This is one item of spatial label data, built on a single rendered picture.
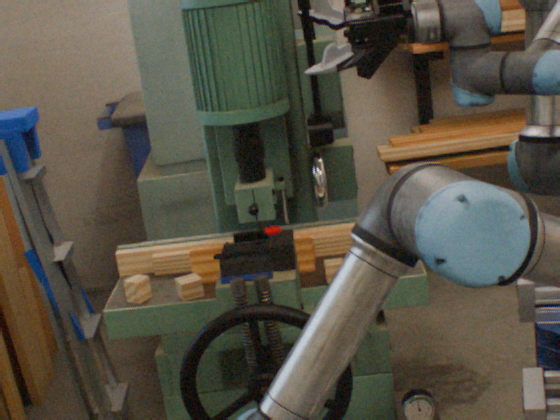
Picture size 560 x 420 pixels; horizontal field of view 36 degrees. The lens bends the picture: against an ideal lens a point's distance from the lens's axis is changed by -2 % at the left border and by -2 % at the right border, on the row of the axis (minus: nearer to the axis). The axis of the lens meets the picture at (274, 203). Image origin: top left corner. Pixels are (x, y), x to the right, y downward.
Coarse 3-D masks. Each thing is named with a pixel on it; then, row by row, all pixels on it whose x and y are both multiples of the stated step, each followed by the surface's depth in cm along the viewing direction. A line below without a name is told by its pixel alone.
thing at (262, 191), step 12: (240, 180) 174; (264, 180) 171; (240, 192) 168; (252, 192) 168; (264, 192) 168; (240, 204) 169; (252, 204) 169; (264, 204) 169; (240, 216) 170; (252, 216) 169; (264, 216) 169
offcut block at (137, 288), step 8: (128, 280) 165; (136, 280) 165; (144, 280) 165; (128, 288) 165; (136, 288) 164; (144, 288) 165; (128, 296) 166; (136, 296) 164; (144, 296) 166; (152, 296) 167
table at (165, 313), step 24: (120, 288) 174; (168, 288) 170; (312, 288) 161; (408, 288) 161; (120, 312) 163; (144, 312) 163; (168, 312) 163; (192, 312) 163; (216, 312) 163; (312, 312) 158; (120, 336) 165; (144, 336) 165; (240, 336) 154; (264, 336) 154; (288, 336) 154
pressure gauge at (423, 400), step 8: (408, 392) 162; (416, 392) 161; (424, 392) 161; (408, 400) 160; (416, 400) 160; (424, 400) 160; (432, 400) 160; (408, 408) 161; (416, 408) 161; (424, 408) 161; (432, 408) 161; (408, 416) 161; (416, 416) 161; (424, 416) 161; (432, 416) 161
